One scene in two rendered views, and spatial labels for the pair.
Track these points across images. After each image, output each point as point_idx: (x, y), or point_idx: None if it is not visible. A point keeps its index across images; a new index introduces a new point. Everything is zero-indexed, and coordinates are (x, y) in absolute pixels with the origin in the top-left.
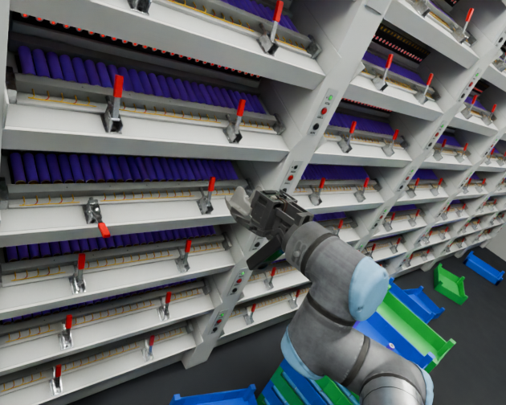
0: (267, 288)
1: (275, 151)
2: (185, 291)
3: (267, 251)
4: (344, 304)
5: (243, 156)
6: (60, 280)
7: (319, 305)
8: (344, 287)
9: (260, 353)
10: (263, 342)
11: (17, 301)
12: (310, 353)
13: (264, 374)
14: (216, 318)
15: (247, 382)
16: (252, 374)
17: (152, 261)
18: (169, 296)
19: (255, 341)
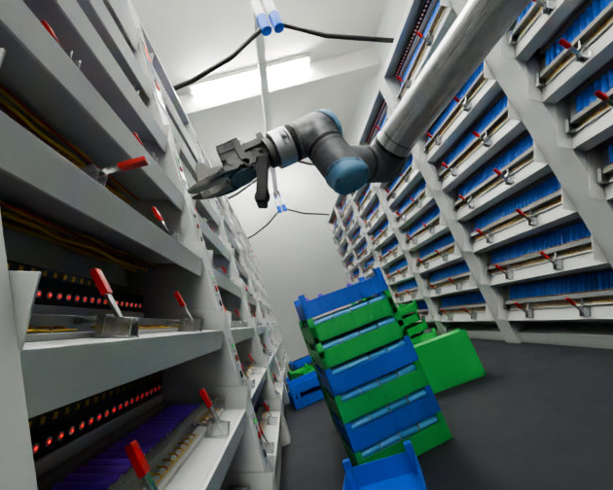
0: (253, 385)
1: (177, 191)
2: (204, 414)
3: (264, 170)
4: (331, 123)
5: (163, 185)
6: (81, 338)
7: (325, 132)
8: (321, 116)
9: (308, 478)
10: (296, 476)
11: (48, 344)
12: (352, 152)
13: (333, 473)
14: (255, 430)
15: (337, 489)
16: (330, 484)
17: (162, 329)
18: (206, 395)
19: (291, 484)
